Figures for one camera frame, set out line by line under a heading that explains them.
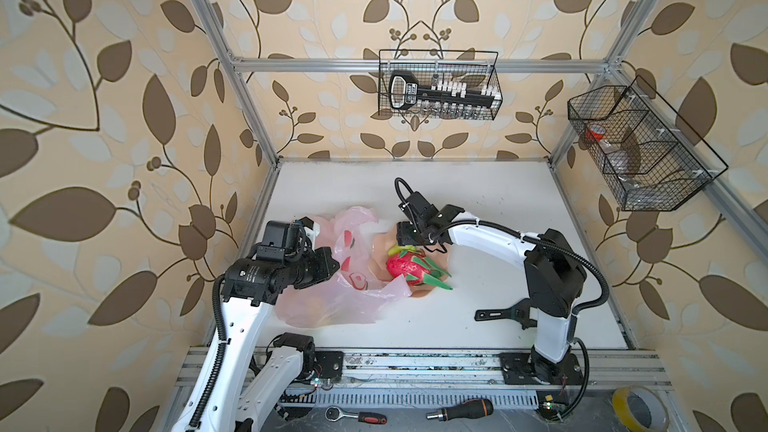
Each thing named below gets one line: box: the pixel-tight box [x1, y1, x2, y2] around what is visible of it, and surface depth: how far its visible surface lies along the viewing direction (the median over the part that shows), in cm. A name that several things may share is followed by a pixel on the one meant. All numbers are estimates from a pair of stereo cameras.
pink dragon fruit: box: [386, 244, 453, 290], surface depth 84 cm
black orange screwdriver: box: [426, 398, 494, 421], surface depth 68 cm
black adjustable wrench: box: [474, 297, 537, 329], surface depth 84 cm
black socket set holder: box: [389, 70, 502, 110], surface depth 86 cm
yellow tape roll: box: [612, 386, 670, 432], surface depth 68 cm
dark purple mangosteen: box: [349, 272, 368, 290], surface depth 88 cm
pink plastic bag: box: [276, 207, 411, 328], surface depth 77 cm
